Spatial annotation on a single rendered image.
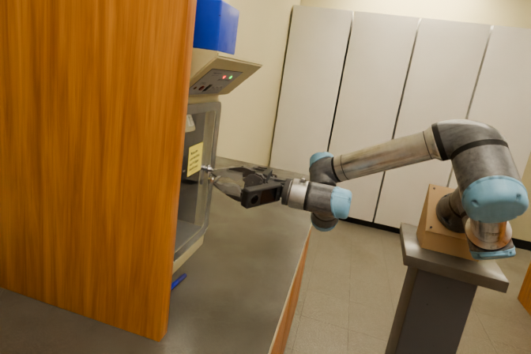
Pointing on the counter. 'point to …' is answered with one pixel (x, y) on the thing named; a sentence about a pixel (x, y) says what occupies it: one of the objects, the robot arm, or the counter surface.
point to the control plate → (214, 77)
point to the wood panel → (94, 130)
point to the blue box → (216, 25)
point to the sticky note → (194, 159)
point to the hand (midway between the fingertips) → (214, 178)
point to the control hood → (220, 61)
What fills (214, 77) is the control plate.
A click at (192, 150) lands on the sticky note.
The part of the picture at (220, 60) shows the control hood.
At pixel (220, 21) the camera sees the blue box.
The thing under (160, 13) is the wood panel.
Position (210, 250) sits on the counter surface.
